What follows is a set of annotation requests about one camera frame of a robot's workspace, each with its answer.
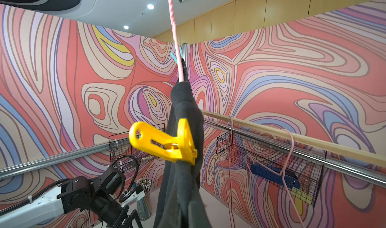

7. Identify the black wire basket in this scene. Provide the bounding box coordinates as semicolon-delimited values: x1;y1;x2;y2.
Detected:
216;132;324;206
108;131;157;174

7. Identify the black wire basket left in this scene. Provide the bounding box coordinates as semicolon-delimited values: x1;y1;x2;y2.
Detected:
108;131;157;174

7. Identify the pink hanger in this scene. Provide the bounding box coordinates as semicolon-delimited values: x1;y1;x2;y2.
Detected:
219;116;236;228
244;128;307;228
167;0;185;82

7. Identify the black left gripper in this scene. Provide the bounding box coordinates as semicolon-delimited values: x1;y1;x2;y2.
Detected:
90;197;132;228

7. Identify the black t-shirt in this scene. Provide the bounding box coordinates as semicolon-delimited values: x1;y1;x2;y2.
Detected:
153;63;211;228

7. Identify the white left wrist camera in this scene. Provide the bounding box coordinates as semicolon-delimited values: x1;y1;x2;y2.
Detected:
122;185;146;207

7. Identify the pine cone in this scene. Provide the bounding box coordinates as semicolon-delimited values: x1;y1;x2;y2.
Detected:
136;178;152;221

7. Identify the black wire basket back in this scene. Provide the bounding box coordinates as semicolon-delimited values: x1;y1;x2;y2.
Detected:
216;132;324;206

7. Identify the wooden clothes rack frame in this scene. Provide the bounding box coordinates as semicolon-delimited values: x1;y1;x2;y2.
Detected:
202;110;386;168

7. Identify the teal clothespin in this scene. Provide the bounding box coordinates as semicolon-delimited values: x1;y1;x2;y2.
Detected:
170;47;184;64

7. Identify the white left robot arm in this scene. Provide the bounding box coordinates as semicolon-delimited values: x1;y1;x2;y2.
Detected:
1;161;142;228

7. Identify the yellow clothespin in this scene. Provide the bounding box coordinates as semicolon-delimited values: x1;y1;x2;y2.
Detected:
129;118;198;166

